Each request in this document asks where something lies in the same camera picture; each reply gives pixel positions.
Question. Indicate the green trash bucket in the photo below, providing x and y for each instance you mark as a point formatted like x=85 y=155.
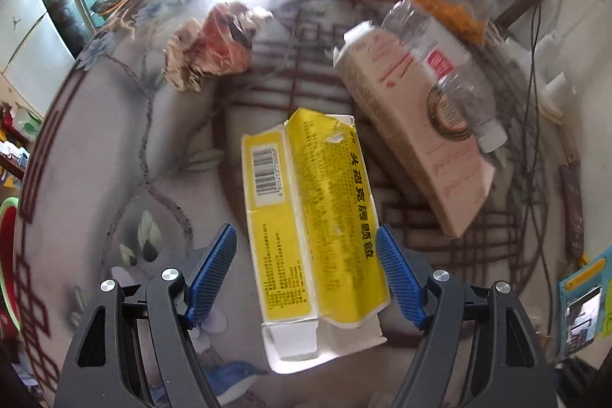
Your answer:
x=110 y=1

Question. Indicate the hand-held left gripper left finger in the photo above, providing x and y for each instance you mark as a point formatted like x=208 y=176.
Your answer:
x=210 y=274

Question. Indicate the yellow cardboard box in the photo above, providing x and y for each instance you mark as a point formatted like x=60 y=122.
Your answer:
x=325 y=207

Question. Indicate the white refrigerator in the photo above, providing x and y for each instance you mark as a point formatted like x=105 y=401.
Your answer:
x=28 y=30

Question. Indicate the dark wooden chair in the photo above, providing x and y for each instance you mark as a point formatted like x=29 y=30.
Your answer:
x=521 y=1

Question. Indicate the white desk appliance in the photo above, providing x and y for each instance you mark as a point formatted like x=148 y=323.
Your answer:
x=559 y=95

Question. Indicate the green basin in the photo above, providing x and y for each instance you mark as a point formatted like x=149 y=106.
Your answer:
x=8 y=245

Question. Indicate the pink carton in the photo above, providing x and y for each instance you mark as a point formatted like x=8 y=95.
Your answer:
x=406 y=131

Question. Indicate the red white wrapper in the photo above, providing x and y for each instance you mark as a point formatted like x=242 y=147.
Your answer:
x=215 y=49

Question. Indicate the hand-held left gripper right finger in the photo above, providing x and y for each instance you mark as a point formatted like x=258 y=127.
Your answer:
x=399 y=274

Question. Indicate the floral printed tablecloth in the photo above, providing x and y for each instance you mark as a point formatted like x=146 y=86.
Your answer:
x=167 y=150

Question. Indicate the clear crushed plastic bottle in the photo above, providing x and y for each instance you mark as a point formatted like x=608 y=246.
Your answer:
x=459 y=87

